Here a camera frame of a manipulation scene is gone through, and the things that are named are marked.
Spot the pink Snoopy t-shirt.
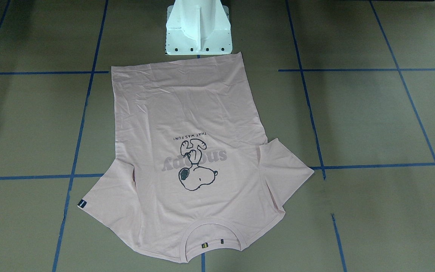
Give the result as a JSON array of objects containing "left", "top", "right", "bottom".
[{"left": 78, "top": 53, "right": 314, "bottom": 263}]

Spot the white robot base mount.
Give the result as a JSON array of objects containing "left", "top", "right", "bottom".
[{"left": 165, "top": 0, "right": 233, "bottom": 56}]

